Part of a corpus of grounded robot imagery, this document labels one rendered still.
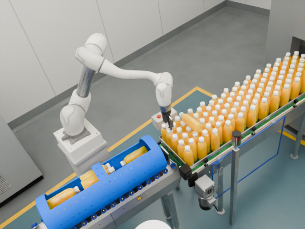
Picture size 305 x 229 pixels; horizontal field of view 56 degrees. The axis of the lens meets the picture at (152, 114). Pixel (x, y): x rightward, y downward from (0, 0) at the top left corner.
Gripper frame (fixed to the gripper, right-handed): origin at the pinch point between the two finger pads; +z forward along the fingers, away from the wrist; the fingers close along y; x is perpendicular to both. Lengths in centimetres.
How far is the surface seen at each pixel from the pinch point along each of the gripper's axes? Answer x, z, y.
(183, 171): -11.0, 14.4, 30.7
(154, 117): 0.3, 4.7, -22.2
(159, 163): -24.4, 1.6, 22.4
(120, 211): -62, 27, 22
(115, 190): -60, 2, 22
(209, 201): -1, 44, 47
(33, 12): -26, -28, -270
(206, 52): 211, 115, -210
